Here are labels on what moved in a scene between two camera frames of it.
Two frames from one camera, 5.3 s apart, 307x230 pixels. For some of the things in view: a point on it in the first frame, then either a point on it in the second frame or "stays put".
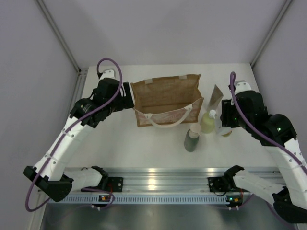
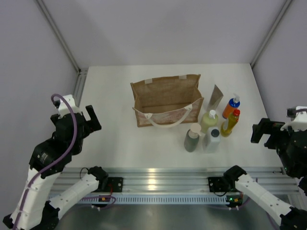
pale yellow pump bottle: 207,121 stays put
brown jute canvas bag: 167,101 stays put
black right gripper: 227,108 → 265,127
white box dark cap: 219,128 → 212,141
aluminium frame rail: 174,179 stays put
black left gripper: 124,102 → 92,125
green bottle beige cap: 192,137 stays put
